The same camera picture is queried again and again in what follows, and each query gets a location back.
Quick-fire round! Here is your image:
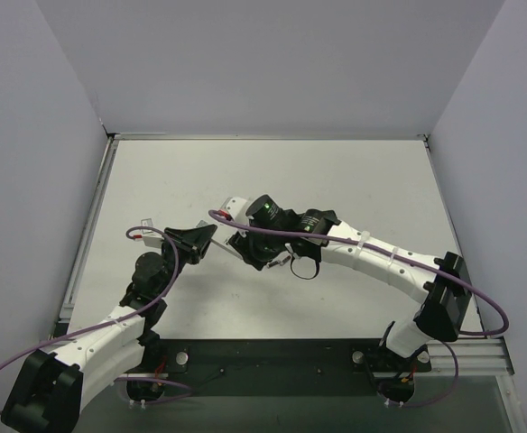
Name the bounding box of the white remote control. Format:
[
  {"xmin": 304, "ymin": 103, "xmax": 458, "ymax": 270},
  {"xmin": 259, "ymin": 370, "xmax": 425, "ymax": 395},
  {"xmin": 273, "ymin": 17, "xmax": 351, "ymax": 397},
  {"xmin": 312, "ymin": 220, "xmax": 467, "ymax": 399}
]
[{"xmin": 194, "ymin": 220, "xmax": 241, "ymax": 259}]

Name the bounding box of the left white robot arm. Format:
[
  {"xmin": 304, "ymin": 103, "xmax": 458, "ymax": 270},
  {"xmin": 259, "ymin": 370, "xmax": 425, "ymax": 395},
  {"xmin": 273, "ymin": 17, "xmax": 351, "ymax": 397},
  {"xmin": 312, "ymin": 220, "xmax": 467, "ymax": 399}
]
[{"xmin": 0, "ymin": 225, "xmax": 217, "ymax": 432}]

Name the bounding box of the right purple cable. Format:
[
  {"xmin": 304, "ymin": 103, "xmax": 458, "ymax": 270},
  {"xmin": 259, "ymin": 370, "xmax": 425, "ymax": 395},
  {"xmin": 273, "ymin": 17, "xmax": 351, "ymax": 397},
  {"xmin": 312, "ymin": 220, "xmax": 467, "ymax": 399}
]
[{"xmin": 207, "ymin": 208, "xmax": 510, "ymax": 410}]

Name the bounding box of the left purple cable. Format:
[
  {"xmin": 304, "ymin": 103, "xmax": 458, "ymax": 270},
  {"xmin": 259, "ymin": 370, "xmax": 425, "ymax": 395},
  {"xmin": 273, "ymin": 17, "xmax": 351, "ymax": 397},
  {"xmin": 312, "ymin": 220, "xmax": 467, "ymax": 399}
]
[{"xmin": 0, "ymin": 225, "xmax": 197, "ymax": 416}]

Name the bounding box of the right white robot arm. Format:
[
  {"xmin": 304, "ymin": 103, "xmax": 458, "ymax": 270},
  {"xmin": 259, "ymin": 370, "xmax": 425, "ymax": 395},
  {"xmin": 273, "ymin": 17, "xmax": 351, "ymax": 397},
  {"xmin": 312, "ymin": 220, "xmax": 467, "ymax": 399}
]
[{"xmin": 217, "ymin": 195, "xmax": 471, "ymax": 358}]

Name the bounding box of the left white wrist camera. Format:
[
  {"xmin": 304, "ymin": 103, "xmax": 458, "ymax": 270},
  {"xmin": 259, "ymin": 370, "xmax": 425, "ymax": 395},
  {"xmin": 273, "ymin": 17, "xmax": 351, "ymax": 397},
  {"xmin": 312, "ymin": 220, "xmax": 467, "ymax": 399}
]
[{"xmin": 140, "ymin": 218, "xmax": 163, "ymax": 249}]

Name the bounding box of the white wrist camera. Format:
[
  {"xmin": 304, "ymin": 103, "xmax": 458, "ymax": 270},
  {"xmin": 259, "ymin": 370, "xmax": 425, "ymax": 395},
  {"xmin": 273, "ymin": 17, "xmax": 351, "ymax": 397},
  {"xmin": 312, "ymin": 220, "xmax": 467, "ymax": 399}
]
[
  {"xmin": 140, "ymin": 218, "xmax": 163, "ymax": 249},
  {"xmin": 220, "ymin": 197, "xmax": 254, "ymax": 226}
]

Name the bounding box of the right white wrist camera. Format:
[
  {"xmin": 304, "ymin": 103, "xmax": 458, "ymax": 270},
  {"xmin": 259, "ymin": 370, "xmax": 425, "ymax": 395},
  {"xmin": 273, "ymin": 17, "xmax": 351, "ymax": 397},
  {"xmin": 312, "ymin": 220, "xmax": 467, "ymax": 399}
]
[{"xmin": 220, "ymin": 197, "xmax": 254, "ymax": 226}]

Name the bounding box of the purple cable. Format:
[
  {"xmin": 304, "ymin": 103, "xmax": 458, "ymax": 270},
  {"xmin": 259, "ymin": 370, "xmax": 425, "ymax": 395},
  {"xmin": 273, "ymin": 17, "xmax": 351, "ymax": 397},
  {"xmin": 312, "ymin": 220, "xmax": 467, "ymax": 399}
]
[
  {"xmin": 207, "ymin": 208, "xmax": 510, "ymax": 410},
  {"xmin": 0, "ymin": 225, "xmax": 197, "ymax": 416}
]

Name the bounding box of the aluminium front rail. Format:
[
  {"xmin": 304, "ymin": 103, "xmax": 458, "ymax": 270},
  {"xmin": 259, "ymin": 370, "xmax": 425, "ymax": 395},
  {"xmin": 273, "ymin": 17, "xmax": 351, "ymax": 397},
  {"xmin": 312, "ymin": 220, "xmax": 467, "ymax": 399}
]
[{"xmin": 28, "ymin": 338, "xmax": 515, "ymax": 379}]

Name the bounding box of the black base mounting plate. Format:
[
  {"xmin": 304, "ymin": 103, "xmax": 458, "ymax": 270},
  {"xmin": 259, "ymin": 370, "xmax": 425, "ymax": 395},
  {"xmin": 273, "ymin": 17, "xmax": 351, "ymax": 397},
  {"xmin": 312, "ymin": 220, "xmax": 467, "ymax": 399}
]
[{"xmin": 132, "ymin": 338, "xmax": 431, "ymax": 397}]

